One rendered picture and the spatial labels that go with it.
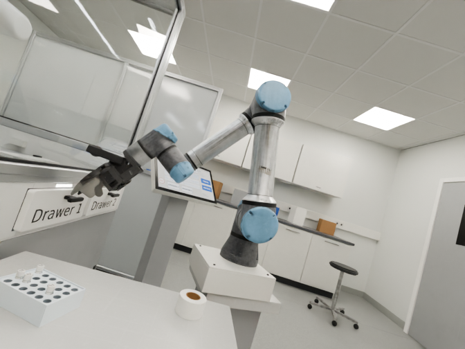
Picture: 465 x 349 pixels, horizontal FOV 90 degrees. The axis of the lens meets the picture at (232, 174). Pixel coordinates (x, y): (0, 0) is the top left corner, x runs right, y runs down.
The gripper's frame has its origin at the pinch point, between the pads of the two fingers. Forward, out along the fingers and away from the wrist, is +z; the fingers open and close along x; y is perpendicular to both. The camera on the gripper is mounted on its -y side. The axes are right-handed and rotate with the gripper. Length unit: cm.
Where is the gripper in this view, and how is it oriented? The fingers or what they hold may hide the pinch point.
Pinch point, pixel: (77, 190)
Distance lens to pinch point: 88.9
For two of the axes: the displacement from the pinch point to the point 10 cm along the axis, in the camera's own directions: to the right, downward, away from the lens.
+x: -1.1, 0.5, 9.9
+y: 6.0, 8.0, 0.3
